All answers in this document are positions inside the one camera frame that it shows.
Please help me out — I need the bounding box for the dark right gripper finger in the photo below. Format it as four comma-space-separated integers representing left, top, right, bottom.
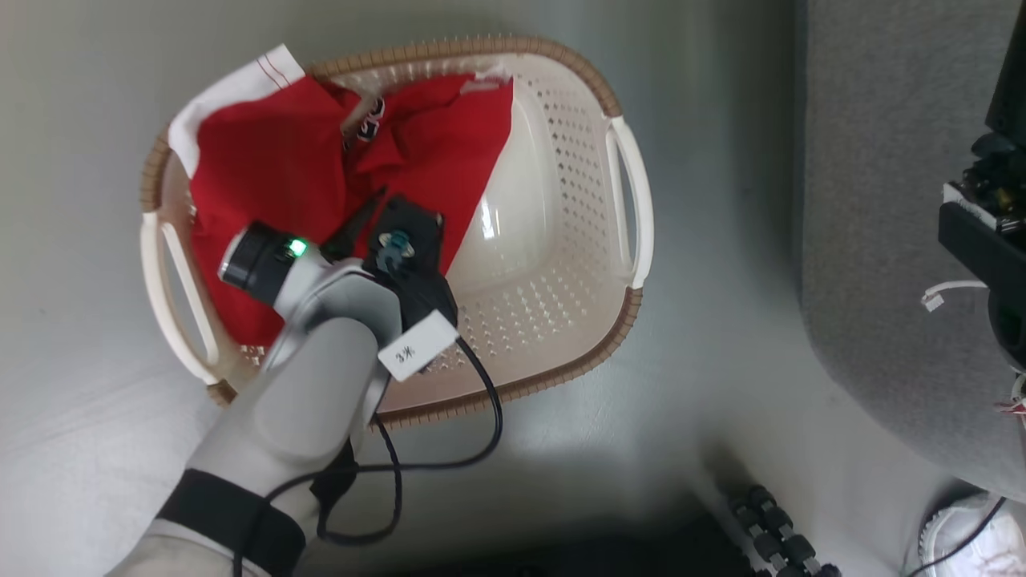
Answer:
986, 0, 1026, 151

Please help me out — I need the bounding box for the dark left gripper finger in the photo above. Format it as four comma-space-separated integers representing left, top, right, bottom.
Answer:
321, 188, 388, 264

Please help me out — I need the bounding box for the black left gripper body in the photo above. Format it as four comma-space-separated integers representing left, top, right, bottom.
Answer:
365, 260, 459, 329

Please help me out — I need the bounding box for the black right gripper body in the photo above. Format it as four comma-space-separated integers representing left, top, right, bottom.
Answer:
944, 135, 1026, 229

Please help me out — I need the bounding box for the red shirt with white collar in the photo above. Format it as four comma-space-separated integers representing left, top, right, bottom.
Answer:
167, 44, 514, 347

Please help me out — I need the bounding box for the grey fabric sofa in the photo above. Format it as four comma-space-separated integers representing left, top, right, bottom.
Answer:
798, 0, 1026, 502

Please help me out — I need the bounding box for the white label tag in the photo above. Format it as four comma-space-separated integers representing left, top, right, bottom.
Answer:
377, 311, 459, 381

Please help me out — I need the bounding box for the cream plastic laundry basket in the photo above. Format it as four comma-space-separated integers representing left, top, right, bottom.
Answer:
140, 34, 654, 431

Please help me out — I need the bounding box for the white round base part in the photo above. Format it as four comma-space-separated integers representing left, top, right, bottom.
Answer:
918, 493, 1026, 577

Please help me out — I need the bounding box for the black roller wheel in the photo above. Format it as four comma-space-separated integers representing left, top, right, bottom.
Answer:
728, 485, 842, 577

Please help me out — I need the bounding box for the white cable connector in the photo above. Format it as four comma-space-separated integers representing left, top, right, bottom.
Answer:
922, 280, 988, 312

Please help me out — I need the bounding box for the thin black cable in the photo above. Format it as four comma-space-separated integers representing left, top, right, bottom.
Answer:
906, 497, 1007, 577
232, 337, 504, 577
317, 415, 403, 547

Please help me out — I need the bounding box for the red and white wire bundle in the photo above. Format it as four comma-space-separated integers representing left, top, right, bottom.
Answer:
996, 375, 1026, 418

